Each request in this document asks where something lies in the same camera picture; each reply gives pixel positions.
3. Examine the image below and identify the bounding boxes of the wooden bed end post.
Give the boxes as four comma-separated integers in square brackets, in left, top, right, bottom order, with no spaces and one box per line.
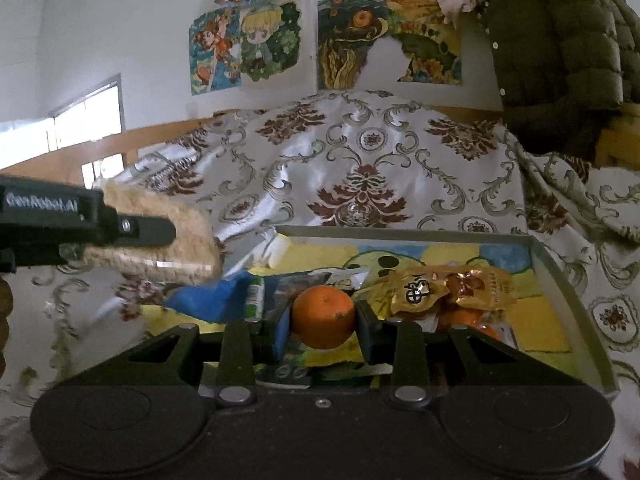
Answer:
[597,119,640,172]

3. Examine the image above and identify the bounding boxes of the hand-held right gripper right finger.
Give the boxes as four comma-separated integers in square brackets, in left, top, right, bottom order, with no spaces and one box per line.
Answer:
[352,302,546,408]

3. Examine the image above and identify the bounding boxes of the green stick snack packet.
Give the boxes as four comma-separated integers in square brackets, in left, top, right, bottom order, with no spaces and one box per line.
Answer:
[244,277,266,322]

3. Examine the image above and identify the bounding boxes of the golden snack packet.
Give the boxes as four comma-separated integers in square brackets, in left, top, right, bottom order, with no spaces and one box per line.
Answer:
[384,265,519,319]

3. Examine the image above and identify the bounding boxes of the orange-haired figure wall poster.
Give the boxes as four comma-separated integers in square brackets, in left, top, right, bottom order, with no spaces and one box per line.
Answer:
[189,7,243,96]

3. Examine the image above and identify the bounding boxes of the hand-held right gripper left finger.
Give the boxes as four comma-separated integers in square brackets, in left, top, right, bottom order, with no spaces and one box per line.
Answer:
[107,304,294,408]

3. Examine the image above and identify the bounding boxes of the green quilted jacket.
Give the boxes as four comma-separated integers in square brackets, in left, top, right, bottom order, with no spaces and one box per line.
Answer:
[477,0,640,162]

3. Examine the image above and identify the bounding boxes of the blond figure wall poster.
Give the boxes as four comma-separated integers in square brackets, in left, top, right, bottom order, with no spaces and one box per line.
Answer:
[239,0,302,83]

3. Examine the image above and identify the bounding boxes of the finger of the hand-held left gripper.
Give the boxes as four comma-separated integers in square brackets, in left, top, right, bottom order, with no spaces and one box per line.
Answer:
[119,214,177,250]

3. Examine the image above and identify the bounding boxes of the landscape wall poster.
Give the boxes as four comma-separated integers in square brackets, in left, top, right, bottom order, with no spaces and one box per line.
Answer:
[317,0,464,92]

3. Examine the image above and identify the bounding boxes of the beige bread bun packet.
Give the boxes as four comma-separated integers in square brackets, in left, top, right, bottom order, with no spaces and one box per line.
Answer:
[84,179,224,287]

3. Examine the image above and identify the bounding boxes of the wooden bed side rail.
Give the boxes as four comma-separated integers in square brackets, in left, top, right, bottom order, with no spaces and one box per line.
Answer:
[0,115,222,192]

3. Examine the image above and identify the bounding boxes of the orange red snack packet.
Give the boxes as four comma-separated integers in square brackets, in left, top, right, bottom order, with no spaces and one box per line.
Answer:
[425,307,516,347]

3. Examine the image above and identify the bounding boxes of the orange fruit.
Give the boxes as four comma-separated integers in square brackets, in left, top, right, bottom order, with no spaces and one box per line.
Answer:
[291,285,357,350]

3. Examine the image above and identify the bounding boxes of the floral printed blanket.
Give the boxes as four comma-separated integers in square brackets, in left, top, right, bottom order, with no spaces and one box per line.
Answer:
[0,90,640,480]

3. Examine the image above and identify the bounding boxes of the grey metal tray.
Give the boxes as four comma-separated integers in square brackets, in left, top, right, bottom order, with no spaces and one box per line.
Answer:
[255,225,622,404]

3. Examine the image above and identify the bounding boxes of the cartoon print sheet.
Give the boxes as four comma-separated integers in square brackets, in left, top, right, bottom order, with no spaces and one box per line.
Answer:
[142,239,572,369]

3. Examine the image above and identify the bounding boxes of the window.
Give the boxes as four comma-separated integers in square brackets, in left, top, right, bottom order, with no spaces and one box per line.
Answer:
[0,74,126,191]

